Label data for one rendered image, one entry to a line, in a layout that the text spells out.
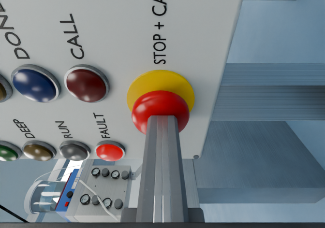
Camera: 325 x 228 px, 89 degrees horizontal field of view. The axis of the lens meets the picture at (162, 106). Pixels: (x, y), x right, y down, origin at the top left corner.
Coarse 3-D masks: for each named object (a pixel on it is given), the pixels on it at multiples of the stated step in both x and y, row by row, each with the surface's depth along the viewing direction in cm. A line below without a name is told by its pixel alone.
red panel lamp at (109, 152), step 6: (108, 144) 16; (96, 150) 16; (102, 150) 16; (108, 150) 16; (114, 150) 16; (120, 150) 16; (102, 156) 17; (108, 156) 17; (114, 156) 17; (120, 156) 17
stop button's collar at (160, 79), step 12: (156, 0) 9; (156, 72) 11; (168, 72) 11; (132, 84) 12; (144, 84) 12; (156, 84) 12; (168, 84) 12; (180, 84) 12; (132, 96) 12; (180, 96) 12; (192, 96) 12; (132, 108) 13
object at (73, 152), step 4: (68, 144) 16; (60, 148) 16; (64, 148) 16; (68, 148) 16; (72, 148) 16; (76, 148) 16; (80, 148) 16; (60, 152) 16; (64, 152) 16; (68, 152) 16; (72, 152) 16; (76, 152) 16; (80, 152) 16; (84, 152) 16; (64, 156) 17; (68, 156) 17; (72, 156) 17; (76, 156) 17; (80, 156) 17; (84, 156) 17; (72, 160) 17; (76, 160) 17; (80, 160) 17
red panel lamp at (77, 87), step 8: (72, 72) 11; (80, 72) 11; (88, 72) 11; (72, 80) 11; (80, 80) 11; (88, 80) 11; (96, 80) 11; (72, 88) 11; (80, 88) 11; (88, 88) 11; (96, 88) 11; (104, 88) 12; (80, 96) 12; (88, 96) 12; (96, 96) 12
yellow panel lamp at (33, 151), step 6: (30, 144) 16; (24, 150) 16; (30, 150) 16; (36, 150) 16; (42, 150) 16; (48, 150) 16; (30, 156) 17; (36, 156) 16; (42, 156) 17; (48, 156) 17
